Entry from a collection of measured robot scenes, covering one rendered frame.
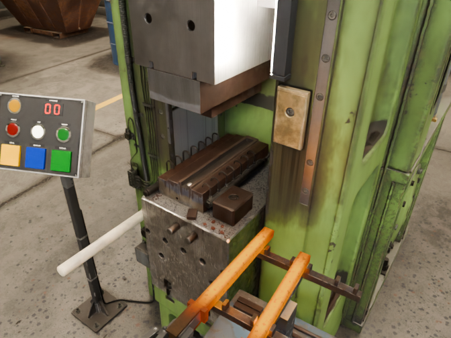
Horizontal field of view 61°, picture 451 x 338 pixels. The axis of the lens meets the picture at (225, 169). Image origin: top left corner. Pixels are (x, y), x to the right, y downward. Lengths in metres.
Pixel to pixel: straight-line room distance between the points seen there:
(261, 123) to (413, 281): 1.41
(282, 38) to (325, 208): 0.51
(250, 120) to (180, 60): 0.61
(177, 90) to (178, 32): 0.16
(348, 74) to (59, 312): 1.87
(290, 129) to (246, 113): 0.55
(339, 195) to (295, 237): 0.24
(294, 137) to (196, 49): 0.36
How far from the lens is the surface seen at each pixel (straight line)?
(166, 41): 1.10
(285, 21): 0.99
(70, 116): 1.46
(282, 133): 1.10
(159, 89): 1.17
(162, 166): 1.55
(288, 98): 1.05
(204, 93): 1.08
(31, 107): 1.55
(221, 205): 1.20
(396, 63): 1.36
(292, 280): 0.98
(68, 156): 1.45
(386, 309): 2.34
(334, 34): 0.99
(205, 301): 0.87
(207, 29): 1.00
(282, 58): 1.02
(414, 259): 2.68
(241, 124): 1.64
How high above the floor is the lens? 1.71
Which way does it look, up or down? 32 degrees down
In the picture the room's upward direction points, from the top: 1 degrees clockwise
